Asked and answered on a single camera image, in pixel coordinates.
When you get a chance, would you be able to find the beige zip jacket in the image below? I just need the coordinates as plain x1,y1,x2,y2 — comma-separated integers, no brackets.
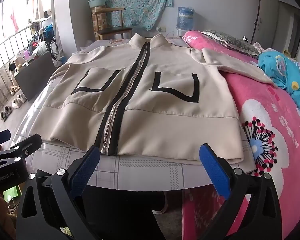
30,34,270,164

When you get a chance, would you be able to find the green bag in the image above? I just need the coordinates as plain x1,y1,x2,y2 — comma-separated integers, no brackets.
3,185,21,203

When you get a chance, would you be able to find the metal balcony railing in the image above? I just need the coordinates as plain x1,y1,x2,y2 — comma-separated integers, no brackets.
0,25,32,111

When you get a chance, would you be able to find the dark grey cabinet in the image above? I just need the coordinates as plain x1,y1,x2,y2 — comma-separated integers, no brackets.
15,52,56,101

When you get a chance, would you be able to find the patterned cardboard box stack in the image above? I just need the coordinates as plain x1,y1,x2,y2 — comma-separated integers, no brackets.
90,6,107,40

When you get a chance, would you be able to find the turquoise cartoon cloth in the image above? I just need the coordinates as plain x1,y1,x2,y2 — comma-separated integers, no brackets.
258,50,300,110

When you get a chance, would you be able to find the wooden chair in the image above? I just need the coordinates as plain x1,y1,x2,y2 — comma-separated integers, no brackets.
98,8,132,40

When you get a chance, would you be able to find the teal plastic basin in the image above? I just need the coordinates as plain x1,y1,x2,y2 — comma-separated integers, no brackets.
88,0,106,8

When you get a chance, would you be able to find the grey patterned pillow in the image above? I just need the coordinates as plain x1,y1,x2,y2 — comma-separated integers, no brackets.
201,30,260,59

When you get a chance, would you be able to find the white water dispenser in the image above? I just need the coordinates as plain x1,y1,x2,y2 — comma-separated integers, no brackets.
174,29,188,38

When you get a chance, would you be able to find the blue water bottle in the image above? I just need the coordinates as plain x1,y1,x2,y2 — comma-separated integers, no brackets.
176,7,194,31

